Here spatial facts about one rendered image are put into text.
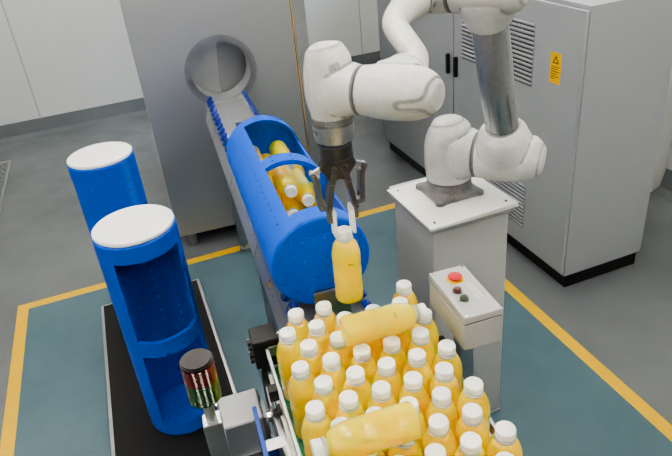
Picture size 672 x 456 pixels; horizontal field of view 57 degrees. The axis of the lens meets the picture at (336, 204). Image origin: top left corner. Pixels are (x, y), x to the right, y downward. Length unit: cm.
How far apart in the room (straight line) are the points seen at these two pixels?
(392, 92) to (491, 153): 85
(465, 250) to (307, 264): 68
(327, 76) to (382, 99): 13
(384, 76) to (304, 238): 62
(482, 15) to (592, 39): 130
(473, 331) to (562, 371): 151
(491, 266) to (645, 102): 132
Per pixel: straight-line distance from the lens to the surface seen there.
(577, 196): 321
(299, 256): 169
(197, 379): 122
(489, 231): 220
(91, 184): 283
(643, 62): 317
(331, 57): 125
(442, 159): 208
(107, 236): 220
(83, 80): 668
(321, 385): 135
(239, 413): 167
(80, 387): 329
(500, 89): 185
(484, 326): 154
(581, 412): 285
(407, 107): 119
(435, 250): 211
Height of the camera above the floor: 205
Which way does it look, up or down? 29 degrees down
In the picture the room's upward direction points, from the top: 6 degrees counter-clockwise
